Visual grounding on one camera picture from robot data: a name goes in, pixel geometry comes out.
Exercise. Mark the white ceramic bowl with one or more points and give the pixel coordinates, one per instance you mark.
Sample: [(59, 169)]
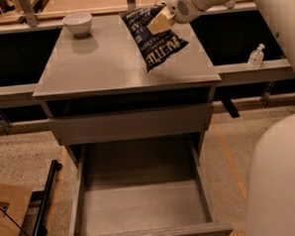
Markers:
[(78, 24)]

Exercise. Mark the open grey middle drawer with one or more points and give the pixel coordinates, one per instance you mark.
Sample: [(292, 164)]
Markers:
[(151, 187)]

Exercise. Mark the grey drawer cabinet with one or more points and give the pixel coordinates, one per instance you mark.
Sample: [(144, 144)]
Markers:
[(110, 55)]

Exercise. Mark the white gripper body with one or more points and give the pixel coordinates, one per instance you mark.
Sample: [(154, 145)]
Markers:
[(179, 7)]

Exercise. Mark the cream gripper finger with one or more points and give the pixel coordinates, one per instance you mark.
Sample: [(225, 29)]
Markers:
[(162, 22)]

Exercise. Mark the brown cardboard box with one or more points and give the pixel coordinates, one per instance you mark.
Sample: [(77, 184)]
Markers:
[(14, 201)]

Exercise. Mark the red Coca-Cola can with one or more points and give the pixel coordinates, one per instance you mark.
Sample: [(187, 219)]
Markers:
[(160, 3)]

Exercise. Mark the grey metal rail shelf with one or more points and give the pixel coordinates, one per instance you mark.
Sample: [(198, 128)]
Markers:
[(223, 75)]

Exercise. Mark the closed grey top drawer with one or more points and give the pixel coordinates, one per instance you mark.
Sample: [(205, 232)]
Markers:
[(131, 125)]

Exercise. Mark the black bar stand left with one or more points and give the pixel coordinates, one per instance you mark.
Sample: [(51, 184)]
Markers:
[(43, 198)]

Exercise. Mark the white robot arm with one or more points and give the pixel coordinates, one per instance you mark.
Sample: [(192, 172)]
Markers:
[(270, 199)]

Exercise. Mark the blue Kettle chip bag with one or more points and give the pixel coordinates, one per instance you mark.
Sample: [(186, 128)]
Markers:
[(156, 48)]

